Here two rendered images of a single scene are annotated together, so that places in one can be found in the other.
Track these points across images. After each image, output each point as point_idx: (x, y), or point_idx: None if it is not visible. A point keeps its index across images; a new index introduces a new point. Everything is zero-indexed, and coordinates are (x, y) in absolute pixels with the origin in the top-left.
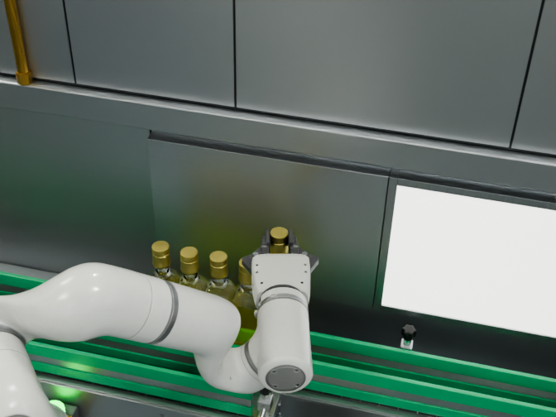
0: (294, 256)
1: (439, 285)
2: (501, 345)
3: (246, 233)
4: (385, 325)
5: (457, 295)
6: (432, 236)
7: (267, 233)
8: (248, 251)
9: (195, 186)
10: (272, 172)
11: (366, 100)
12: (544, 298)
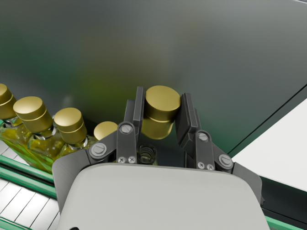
0: (217, 185)
1: (295, 163)
2: (296, 195)
3: (120, 90)
4: None
5: (305, 173)
6: None
7: (139, 96)
8: (121, 106)
9: (59, 23)
10: (160, 0)
11: None
12: None
